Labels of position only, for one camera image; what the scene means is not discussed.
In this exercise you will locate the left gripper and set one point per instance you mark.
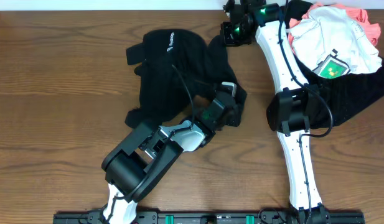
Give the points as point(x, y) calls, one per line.
point(236, 114)

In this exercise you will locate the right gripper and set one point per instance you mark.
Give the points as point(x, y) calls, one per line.
point(227, 37)

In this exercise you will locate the black polo shirt with logo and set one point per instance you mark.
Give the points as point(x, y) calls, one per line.
point(175, 66)

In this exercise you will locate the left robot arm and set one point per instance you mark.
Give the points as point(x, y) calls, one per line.
point(137, 164)

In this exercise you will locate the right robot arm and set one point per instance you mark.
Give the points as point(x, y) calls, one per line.
point(289, 113)

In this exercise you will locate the white shirt with green print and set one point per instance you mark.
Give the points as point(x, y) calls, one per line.
point(335, 64)

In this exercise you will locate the black garment under pile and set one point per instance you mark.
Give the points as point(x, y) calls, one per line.
point(345, 96)

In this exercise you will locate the coral pink shirt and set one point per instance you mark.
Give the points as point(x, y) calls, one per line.
point(335, 26)

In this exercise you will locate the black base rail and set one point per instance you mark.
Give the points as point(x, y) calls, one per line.
point(265, 216)

